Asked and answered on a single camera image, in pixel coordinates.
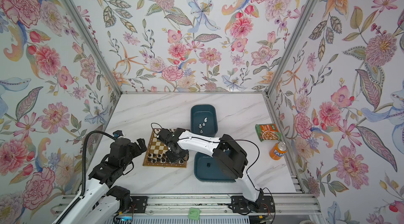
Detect near teal plastic bin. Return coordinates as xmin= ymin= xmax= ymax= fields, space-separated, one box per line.
xmin=194 ymin=152 xmax=235 ymax=183

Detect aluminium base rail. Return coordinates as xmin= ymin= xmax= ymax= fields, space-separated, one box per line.
xmin=131 ymin=193 xmax=321 ymax=216

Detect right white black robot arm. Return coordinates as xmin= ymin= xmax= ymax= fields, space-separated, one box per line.
xmin=153 ymin=128 xmax=276 ymax=216

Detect green snack packet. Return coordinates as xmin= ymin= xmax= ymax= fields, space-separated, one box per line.
xmin=255 ymin=124 xmax=282 ymax=142

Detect teal plastic bin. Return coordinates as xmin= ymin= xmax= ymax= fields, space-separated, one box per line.
xmin=194 ymin=152 xmax=235 ymax=183
xmin=190 ymin=104 xmax=218 ymax=137

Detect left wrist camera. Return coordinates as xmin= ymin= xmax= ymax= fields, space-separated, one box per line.
xmin=113 ymin=130 xmax=124 ymax=139

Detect wooden chess board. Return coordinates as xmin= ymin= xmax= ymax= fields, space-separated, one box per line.
xmin=143 ymin=128 xmax=187 ymax=168

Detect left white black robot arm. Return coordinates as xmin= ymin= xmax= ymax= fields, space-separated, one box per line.
xmin=54 ymin=130 xmax=147 ymax=224

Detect black chess pieces on board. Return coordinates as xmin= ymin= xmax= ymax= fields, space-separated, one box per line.
xmin=143 ymin=153 xmax=187 ymax=167

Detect orange soda can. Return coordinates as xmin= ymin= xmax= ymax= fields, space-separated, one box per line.
xmin=269 ymin=141 xmax=287 ymax=160

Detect far teal plastic bin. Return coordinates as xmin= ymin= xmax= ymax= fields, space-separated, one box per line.
xmin=190 ymin=104 xmax=218 ymax=137

